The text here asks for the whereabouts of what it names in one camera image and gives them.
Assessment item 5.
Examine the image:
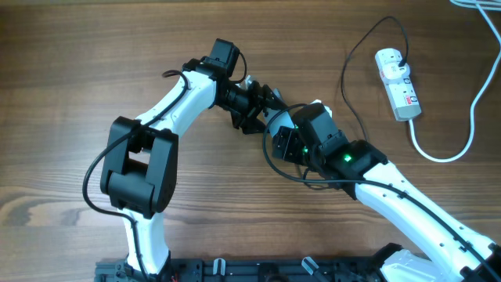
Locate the white charger plug adapter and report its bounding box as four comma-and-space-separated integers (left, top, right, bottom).
380, 62, 410, 83

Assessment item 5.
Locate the white power strip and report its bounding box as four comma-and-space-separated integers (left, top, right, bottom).
375, 48, 421, 121

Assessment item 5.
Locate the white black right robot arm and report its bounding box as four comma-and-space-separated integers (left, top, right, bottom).
264, 101, 500, 281

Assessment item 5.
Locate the black USB charger cable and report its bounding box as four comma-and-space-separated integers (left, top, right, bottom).
297, 16, 410, 191

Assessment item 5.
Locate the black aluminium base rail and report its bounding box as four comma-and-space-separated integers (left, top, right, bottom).
94, 256, 383, 282

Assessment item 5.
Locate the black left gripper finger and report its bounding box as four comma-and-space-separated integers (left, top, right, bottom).
262, 85, 287, 110
232, 115, 266, 135

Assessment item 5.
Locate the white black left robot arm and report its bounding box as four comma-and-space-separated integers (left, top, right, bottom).
100, 38, 286, 281

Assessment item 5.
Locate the white cables top corner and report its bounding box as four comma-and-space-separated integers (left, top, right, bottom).
449, 0, 501, 12

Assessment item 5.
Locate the white power strip cord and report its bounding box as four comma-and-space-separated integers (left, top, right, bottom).
408, 3, 501, 164

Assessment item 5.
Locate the light blue Galaxy smartphone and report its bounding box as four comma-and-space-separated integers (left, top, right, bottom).
263, 108, 294, 137

